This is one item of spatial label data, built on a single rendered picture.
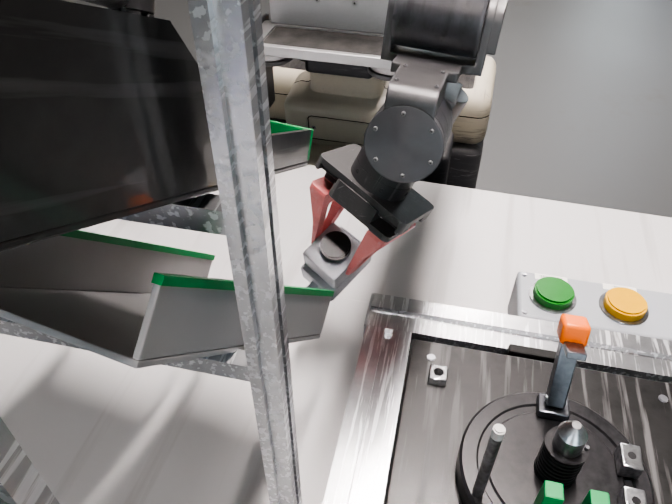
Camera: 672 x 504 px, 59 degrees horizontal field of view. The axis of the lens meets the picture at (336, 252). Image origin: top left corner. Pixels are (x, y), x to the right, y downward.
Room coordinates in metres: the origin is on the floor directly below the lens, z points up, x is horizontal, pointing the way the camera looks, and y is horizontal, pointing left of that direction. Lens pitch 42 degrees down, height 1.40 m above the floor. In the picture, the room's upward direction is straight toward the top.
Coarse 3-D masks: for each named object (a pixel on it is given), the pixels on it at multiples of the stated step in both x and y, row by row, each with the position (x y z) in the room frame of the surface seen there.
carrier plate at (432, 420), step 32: (416, 352) 0.34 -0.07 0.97; (448, 352) 0.34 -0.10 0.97; (480, 352) 0.34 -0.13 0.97; (416, 384) 0.31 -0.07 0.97; (448, 384) 0.31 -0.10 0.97; (480, 384) 0.31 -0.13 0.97; (512, 384) 0.31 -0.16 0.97; (544, 384) 0.31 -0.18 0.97; (576, 384) 0.31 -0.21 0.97; (608, 384) 0.31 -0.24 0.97; (640, 384) 0.31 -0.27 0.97; (416, 416) 0.28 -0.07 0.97; (448, 416) 0.28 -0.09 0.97; (608, 416) 0.28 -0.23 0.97; (640, 416) 0.28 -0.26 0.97; (416, 448) 0.25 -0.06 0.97; (448, 448) 0.25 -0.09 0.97; (640, 448) 0.25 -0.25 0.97; (416, 480) 0.22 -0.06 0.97; (448, 480) 0.22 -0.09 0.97
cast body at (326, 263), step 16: (320, 240) 0.44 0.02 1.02; (336, 240) 0.43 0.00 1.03; (352, 240) 0.44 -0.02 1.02; (304, 256) 0.43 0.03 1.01; (320, 256) 0.43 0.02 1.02; (336, 256) 0.42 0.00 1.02; (352, 256) 0.43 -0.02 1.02; (304, 272) 0.44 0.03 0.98; (320, 272) 0.42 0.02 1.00; (336, 272) 0.41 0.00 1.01; (320, 288) 0.43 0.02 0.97; (336, 288) 0.42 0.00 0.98
